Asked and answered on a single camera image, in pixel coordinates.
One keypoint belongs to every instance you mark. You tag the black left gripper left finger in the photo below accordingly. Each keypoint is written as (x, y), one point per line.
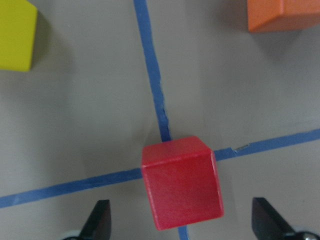
(98, 226)

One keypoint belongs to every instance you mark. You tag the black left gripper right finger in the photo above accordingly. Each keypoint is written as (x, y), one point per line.
(268, 224)

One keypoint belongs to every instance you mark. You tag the red wooden block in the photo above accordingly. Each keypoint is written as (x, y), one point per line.
(182, 182)

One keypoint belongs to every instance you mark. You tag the orange wooden block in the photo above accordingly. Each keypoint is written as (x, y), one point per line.
(282, 15)

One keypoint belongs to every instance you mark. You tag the yellow wooden block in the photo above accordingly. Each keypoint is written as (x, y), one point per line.
(18, 22)

